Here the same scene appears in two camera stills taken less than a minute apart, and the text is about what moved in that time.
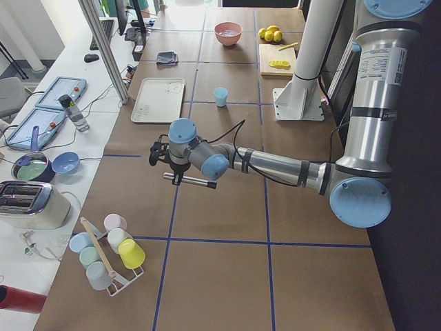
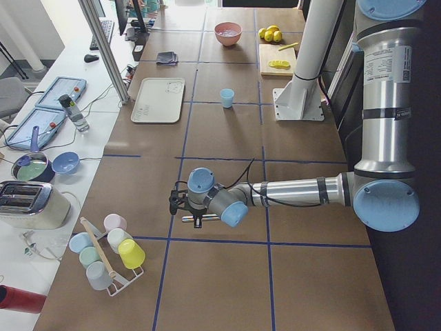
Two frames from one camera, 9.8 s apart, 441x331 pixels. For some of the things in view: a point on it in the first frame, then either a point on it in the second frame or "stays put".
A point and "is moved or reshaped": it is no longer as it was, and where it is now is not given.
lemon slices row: [280, 63] stays put
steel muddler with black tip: [196, 181] is moved or reshaped
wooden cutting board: [276, 62] stays put
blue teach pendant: [48, 114] stays put
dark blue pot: [34, 165] stays put
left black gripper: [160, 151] -> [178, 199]
